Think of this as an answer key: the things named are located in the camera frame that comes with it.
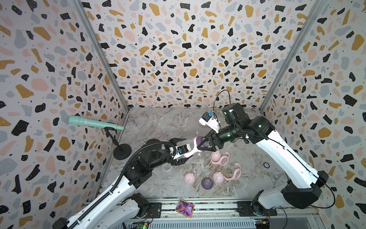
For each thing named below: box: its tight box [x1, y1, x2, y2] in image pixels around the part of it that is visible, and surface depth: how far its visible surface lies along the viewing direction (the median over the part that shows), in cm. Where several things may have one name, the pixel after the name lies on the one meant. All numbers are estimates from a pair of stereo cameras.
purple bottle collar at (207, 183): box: [201, 176, 214, 190], surface depth 83 cm
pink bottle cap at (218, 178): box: [212, 171, 225, 186], surface depth 84 cm
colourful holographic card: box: [175, 198, 195, 219], surface depth 75 cm
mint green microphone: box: [68, 115, 125, 131], surface depth 69 cm
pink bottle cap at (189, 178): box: [184, 172, 196, 186], surface depth 83 cm
